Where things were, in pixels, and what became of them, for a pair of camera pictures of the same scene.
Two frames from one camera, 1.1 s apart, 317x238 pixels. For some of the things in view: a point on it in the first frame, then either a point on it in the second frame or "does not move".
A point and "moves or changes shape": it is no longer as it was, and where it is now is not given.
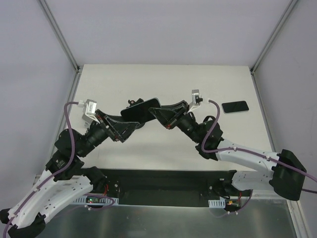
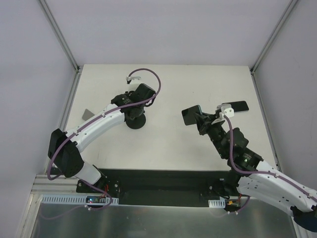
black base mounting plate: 147,187 does not move
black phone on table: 235,107 does not move
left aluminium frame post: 59,36 does not move
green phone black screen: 140,112 moves or changes shape
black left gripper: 109,126 to 134,114
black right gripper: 177,117 to 206,121
